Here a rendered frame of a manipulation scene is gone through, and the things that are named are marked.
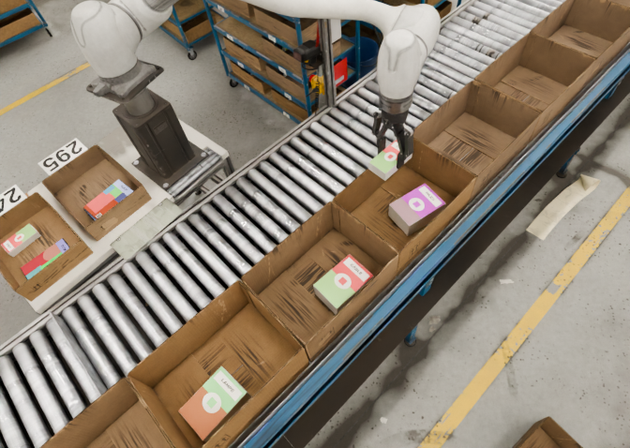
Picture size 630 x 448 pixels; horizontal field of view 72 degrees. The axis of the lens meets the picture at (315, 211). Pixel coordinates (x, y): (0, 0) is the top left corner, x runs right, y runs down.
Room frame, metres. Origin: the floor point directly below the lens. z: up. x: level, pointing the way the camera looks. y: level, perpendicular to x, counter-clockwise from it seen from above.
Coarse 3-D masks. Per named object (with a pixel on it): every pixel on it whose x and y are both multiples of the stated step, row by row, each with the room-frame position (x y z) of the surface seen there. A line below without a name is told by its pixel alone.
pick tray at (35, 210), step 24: (0, 216) 1.17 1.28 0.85; (24, 216) 1.21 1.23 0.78; (48, 216) 1.20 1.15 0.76; (0, 240) 1.12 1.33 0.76; (48, 240) 1.07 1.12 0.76; (72, 240) 1.05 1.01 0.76; (0, 264) 0.96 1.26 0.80; (48, 264) 0.89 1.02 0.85; (72, 264) 0.93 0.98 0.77; (24, 288) 0.82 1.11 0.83; (48, 288) 0.85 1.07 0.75
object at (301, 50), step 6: (306, 42) 1.65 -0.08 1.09; (312, 42) 1.65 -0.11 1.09; (300, 48) 1.62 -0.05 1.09; (306, 48) 1.61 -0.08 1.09; (312, 48) 1.61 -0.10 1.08; (318, 48) 1.62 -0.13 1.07; (294, 54) 1.61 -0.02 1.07; (300, 54) 1.58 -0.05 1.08; (306, 54) 1.58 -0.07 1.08; (312, 54) 1.60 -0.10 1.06; (318, 54) 1.62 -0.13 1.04; (300, 60) 1.58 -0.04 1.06; (306, 60) 1.58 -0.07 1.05; (312, 60) 1.62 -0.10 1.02
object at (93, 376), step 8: (56, 320) 0.69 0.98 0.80; (64, 328) 0.66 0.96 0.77; (64, 336) 0.61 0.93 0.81; (72, 336) 0.64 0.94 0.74; (72, 344) 0.59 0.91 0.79; (80, 352) 0.57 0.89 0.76; (80, 360) 0.52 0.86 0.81; (88, 360) 0.55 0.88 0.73; (88, 368) 0.50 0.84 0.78; (88, 376) 0.46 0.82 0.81; (96, 376) 0.48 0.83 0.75; (96, 384) 0.44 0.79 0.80; (104, 384) 0.46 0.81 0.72; (104, 392) 0.42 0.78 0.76
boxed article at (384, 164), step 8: (392, 144) 0.93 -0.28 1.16; (384, 152) 0.91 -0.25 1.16; (392, 152) 0.90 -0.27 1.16; (376, 160) 0.88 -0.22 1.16; (384, 160) 0.87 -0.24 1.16; (392, 160) 0.87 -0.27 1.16; (368, 168) 0.88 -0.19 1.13; (376, 168) 0.85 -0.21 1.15; (384, 168) 0.84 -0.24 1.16; (392, 168) 0.84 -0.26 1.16; (384, 176) 0.82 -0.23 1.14
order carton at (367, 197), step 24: (408, 168) 1.04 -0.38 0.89; (432, 168) 0.96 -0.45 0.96; (456, 168) 0.89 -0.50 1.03; (360, 192) 0.91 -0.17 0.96; (384, 192) 0.95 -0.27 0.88; (408, 192) 0.93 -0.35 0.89; (456, 192) 0.87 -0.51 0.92; (360, 216) 0.86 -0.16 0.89; (384, 216) 0.84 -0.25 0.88; (456, 216) 0.79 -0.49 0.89; (384, 240) 0.65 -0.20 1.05; (408, 240) 0.73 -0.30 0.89; (432, 240) 0.71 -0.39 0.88; (408, 264) 0.64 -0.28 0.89
